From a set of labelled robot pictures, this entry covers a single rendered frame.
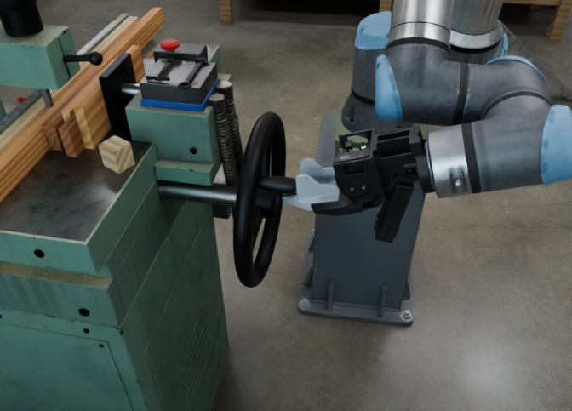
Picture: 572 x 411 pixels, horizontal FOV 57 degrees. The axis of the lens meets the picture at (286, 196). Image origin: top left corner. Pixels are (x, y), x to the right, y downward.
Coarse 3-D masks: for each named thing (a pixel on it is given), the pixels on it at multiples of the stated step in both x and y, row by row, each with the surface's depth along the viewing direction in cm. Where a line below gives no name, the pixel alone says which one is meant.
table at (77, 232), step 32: (128, 128) 87; (64, 160) 80; (96, 160) 80; (160, 160) 85; (32, 192) 74; (64, 192) 74; (96, 192) 74; (128, 192) 77; (0, 224) 69; (32, 224) 69; (64, 224) 69; (96, 224) 69; (128, 224) 78; (0, 256) 72; (32, 256) 70; (64, 256) 69; (96, 256) 70
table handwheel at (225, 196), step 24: (264, 120) 79; (264, 144) 76; (264, 168) 85; (168, 192) 88; (192, 192) 87; (216, 192) 86; (240, 192) 73; (264, 192) 84; (240, 216) 73; (264, 216) 86; (240, 240) 74; (264, 240) 96; (240, 264) 76; (264, 264) 91
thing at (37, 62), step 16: (0, 32) 75; (48, 32) 75; (64, 32) 76; (0, 48) 73; (16, 48) 73; (32, 48) 72; (48, 48) 72; (64, 48) 76; (0, 64) 75; (16, 64) 75; (32, 64) 74; (48, 64) 74; (64, 64) 77; (0, 80) 77; (16, 80) 76; (32, 80) 76; (48, 80) 75; (64, 80) 77
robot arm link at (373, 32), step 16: (368, 16) 126; (384, 16) 125; (368, 32) 120; (384, 32) 118; (368, 48) 121; (384, 48) 119; (368, 64) 123; (352, 80) 131; (368, 80) 126; (368, 96) 128
